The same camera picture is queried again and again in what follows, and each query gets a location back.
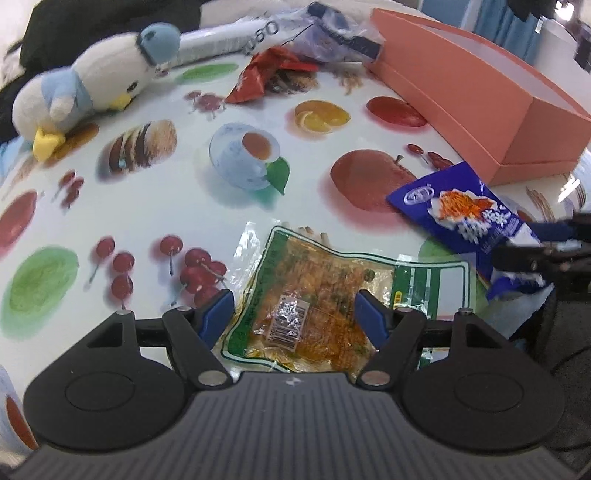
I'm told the green clear snack packet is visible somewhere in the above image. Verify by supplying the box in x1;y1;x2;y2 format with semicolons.
219;223;481;376

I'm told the fruit pattern mat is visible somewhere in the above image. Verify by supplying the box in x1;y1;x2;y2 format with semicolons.
0;43;591;458

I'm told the white cylindrical tube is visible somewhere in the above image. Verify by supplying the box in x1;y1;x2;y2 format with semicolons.
167;18;300;68

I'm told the clear blue plastic bag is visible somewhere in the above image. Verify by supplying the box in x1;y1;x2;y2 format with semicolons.
267;2;385;63

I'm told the white blue bird plush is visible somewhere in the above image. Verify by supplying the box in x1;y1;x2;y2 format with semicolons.
12;23;180;162

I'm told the blue purple snack packet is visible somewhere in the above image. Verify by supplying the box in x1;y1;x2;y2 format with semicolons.
387;162;547;300

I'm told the red snack wrapper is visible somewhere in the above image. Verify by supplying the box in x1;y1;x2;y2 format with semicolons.
225;46;318;104

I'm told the orange cardboard box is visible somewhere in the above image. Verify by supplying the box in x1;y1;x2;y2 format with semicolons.
370;9;590;186

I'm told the black jacket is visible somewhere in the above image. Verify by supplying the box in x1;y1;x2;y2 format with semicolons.
1;0;204;142

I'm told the blue curtain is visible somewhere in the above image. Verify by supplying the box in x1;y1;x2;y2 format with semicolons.
422;0;556;65

